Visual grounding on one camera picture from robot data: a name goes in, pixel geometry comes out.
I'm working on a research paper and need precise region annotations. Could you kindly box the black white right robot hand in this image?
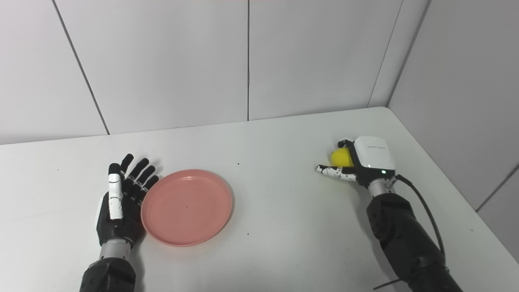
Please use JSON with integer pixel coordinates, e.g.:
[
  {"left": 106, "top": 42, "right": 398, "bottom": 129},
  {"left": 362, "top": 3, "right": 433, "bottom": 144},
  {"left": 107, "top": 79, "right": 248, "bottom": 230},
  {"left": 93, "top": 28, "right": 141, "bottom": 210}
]
[{"left": 316, "top": 136, "right": 396, "bottom": 189}]

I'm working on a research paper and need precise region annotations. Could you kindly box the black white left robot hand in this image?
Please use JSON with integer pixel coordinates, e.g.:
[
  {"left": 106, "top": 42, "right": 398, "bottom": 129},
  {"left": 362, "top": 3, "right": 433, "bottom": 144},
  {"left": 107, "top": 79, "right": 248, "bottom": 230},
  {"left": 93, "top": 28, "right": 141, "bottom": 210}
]
[{"left": 96, "top": 153, "right": 159, "bottom": 247}]

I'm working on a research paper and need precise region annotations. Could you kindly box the yellow lemon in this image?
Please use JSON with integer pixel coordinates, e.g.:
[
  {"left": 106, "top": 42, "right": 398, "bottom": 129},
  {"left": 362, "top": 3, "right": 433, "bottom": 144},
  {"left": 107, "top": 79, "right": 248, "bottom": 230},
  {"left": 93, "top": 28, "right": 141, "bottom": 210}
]
[{"left": 330, "top": 147, "right": 354, "bottom": 167}]

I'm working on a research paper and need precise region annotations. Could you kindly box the pink round plate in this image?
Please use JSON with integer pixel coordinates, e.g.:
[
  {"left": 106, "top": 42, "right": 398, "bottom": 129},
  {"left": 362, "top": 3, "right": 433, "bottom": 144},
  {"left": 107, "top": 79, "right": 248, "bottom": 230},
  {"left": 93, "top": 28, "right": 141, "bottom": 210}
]
[{"left": 140, "top": 169, "right": 234, "bottom": 247}]

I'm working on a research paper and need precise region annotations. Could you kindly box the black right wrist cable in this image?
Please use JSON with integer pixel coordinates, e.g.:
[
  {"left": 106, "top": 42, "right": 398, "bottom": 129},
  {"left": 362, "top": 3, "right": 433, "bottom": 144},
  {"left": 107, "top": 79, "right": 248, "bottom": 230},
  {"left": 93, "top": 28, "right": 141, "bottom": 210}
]
[{"left": 395, "top": 174, "right": 446, "bottom": 260}]

